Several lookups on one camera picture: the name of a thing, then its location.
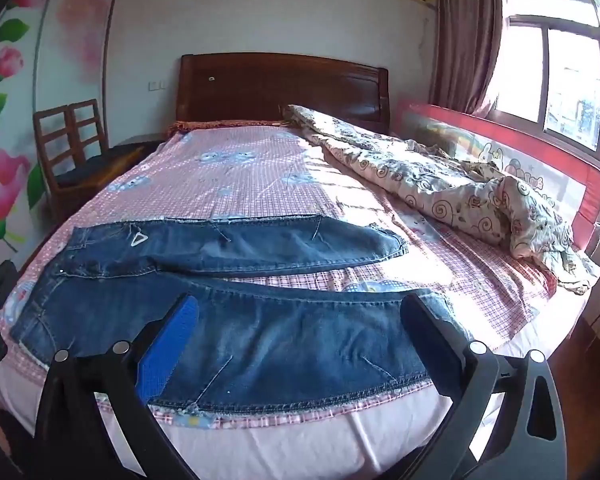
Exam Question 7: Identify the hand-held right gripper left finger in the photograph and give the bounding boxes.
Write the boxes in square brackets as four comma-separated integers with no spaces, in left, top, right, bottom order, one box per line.
[32,294,201,480]

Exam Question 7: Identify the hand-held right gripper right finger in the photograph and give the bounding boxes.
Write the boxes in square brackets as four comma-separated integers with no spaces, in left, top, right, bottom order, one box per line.
[400,292,568,480]

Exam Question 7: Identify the blue denim pants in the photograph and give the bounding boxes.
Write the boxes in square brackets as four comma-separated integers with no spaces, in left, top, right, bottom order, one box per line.
[10,215,476,416]

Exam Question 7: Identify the floral printed wardrobe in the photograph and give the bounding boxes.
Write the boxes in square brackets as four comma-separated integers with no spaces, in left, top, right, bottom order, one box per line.
[0,0,123,261]

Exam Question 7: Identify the floral swirl quilt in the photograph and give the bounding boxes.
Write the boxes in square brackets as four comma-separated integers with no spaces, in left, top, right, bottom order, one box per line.
[282,105,600,295]

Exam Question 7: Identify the pink checked bed sheet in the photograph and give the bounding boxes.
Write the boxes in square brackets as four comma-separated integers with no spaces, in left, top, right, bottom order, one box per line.
[0,122,561,480]

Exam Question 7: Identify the dark cloth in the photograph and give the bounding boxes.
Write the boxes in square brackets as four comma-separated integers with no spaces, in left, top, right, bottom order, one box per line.
[55,152,131,183]

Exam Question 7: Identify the wooden chair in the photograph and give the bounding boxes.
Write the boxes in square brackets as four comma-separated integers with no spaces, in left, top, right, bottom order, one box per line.
[32,99,131,221]

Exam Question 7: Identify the wooden nightstand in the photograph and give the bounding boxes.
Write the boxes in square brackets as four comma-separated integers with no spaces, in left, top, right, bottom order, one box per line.
[115,132,170,161]

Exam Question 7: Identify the wooden headboard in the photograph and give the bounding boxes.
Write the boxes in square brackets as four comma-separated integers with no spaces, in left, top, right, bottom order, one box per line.
[175,52,391,133]

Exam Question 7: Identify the window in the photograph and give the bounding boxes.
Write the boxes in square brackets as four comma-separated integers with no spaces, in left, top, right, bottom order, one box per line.
[490,0,600,171]

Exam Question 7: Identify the brown curtain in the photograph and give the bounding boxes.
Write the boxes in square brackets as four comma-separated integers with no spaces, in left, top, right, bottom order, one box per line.
[428,0,511,116]

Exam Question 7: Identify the red bed guard rail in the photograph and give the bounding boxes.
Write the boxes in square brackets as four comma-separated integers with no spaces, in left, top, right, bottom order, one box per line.
[397,100,600,256]

